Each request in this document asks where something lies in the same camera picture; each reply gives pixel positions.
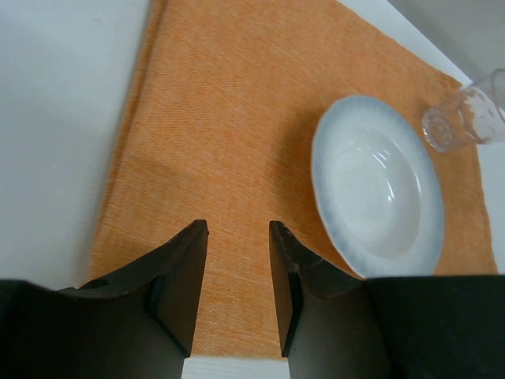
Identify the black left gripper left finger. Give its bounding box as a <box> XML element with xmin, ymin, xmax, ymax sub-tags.
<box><xmin>1</xmin><ymin>220</ymin><xmax>208</xmax><ymax>378</ymax></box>

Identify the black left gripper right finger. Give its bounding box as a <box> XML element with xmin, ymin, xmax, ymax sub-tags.
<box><xmin>269</xmin><ymin>221</ymin><xmax>504</xmax><ymax>378</ymax></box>

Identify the white round plate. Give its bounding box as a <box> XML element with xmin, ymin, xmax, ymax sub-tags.
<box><xmin>311</xmin><ymin>95</ymin><xmax>444</xmax><ymax>278</ymax></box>

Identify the clear drinking glass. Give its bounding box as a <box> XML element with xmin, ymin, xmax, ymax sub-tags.
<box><xmin>422</xmin><ymin>68</ymin><xmax>504</xmax><ymax>152</ymax></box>

